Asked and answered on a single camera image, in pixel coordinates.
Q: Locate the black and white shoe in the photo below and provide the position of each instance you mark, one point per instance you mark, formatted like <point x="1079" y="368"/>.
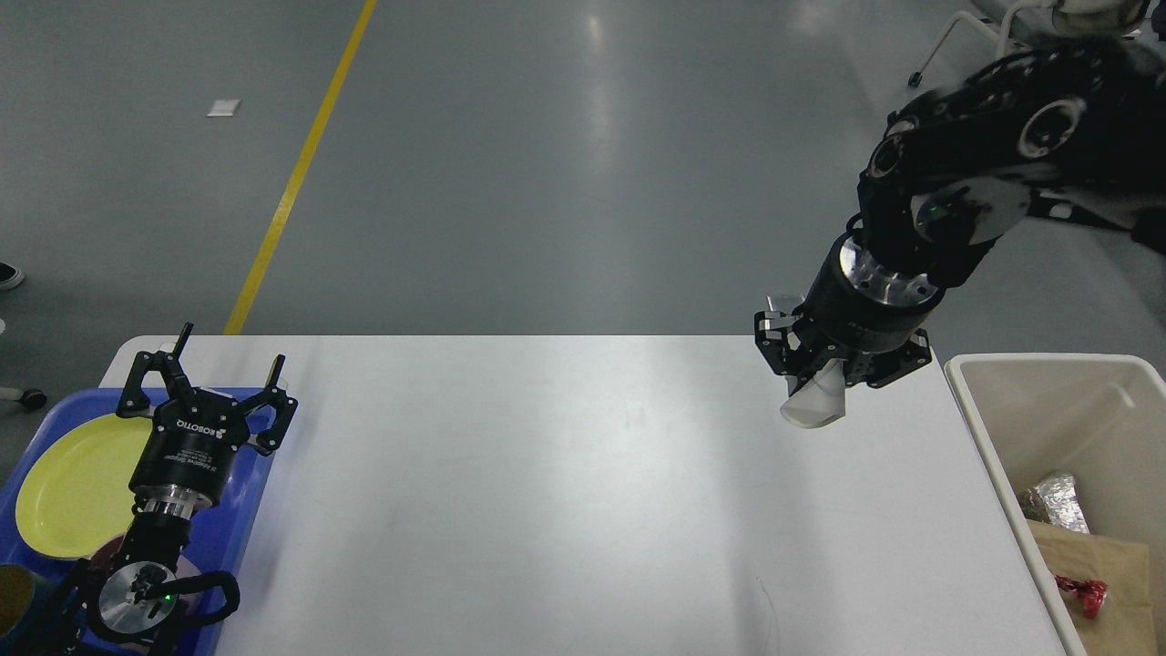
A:
<point x="10" y="277"/>

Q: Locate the white wheeled chair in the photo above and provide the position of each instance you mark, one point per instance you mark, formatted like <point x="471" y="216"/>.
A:
<point x="1010" y="26"/>

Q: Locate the foil piece in bin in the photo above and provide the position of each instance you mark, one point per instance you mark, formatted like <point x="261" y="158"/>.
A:
<point x="1054" y="501"/>

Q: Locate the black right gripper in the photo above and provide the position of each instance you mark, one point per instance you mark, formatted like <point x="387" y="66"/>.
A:
<point x="855" y="305"/>

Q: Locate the beige plastic bin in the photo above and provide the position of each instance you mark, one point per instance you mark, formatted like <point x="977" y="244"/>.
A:
<point x="1097" y="416"/>

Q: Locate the white floor marker tile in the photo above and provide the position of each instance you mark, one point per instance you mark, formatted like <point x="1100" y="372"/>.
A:
<point x="224" y="108"/>

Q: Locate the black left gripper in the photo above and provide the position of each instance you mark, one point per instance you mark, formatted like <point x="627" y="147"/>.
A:
<point x="189" y="451"/>

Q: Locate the black caster wheel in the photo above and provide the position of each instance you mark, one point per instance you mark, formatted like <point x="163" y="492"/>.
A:
<point x="31" y="399"/>

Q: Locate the silver floor socket plate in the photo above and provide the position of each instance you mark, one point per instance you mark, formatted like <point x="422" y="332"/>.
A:
<point x="784" y="304"/>

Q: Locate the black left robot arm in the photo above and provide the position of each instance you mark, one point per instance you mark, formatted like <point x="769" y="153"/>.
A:
<point x="156" y="615"/>

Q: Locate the blue plastic tray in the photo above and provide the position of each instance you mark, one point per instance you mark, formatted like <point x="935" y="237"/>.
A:
<point x="219" y="535"/>

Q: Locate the teal mug yellow inside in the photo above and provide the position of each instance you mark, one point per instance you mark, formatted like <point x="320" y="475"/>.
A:
<point x="24" y="597"/>

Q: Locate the white patterned paper cup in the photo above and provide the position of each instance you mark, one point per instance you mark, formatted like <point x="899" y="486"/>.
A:
<point x="816" y="401"/>

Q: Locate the red foil wrapper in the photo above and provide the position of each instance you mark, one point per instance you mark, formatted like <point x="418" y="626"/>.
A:
<point x="1089" y="595"/>

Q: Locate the yellow plastic plate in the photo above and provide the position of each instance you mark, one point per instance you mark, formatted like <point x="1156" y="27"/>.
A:
<point x="76" y="497"/>

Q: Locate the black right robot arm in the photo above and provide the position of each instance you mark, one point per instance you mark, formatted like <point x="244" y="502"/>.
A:
<point x="1074" y="124"/>

